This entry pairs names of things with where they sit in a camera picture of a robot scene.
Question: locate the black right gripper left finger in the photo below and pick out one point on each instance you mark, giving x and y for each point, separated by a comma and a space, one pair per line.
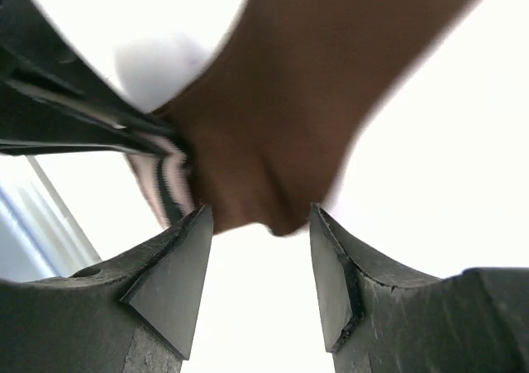
134, 313

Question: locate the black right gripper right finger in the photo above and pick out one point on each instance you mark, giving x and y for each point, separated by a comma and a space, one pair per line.
379, 315

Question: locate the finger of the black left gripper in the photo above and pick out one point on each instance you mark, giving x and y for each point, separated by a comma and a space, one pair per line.
52, 102

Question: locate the brown sock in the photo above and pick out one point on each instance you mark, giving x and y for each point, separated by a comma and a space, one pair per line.
270, 120

